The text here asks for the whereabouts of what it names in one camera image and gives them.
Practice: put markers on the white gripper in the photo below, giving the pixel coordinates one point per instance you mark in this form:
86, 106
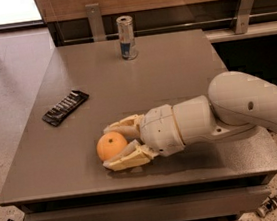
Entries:
160, 130

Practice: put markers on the orange fruit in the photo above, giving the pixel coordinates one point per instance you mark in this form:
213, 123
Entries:
110, 144

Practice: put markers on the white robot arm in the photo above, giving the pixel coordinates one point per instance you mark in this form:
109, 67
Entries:
235, 104

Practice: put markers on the silver blue redbull can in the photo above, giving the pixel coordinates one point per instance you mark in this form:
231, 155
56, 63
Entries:
126, 37

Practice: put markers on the black snack bar wrapper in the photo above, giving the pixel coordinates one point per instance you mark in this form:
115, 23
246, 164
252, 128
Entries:
57, 114

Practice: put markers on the grey table drawer front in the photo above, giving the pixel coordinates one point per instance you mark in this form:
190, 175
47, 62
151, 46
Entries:
188, 207

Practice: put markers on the metal rail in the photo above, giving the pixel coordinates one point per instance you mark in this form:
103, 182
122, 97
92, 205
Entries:
201, 24

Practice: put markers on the left metal bracket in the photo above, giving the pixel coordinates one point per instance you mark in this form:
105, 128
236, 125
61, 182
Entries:
96, 23

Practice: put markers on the metal bracket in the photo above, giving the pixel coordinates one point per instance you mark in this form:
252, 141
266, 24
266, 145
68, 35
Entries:
96, 23
241, 19

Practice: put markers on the right metal bracket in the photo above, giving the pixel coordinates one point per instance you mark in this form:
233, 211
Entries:
241, 19

